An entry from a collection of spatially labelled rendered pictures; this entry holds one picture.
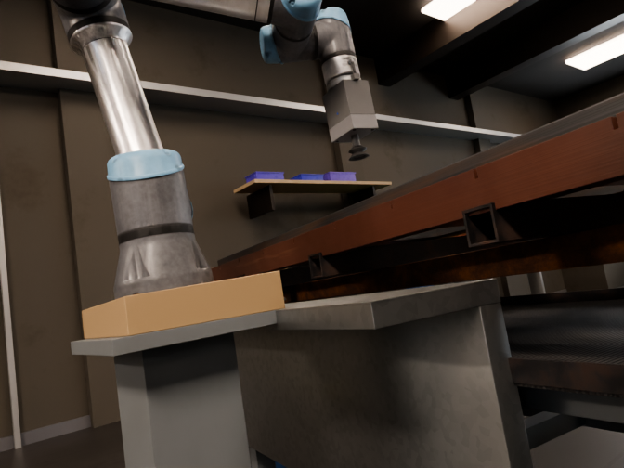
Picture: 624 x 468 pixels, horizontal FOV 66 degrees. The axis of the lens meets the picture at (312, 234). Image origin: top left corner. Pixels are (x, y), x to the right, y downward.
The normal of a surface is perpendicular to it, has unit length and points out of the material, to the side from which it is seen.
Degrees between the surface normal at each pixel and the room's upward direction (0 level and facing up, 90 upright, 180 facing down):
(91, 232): 90
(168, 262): 72
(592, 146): 90
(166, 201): 89
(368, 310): 90
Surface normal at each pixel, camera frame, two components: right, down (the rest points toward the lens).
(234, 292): 0.60, -0.18
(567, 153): -0.87, 0.08
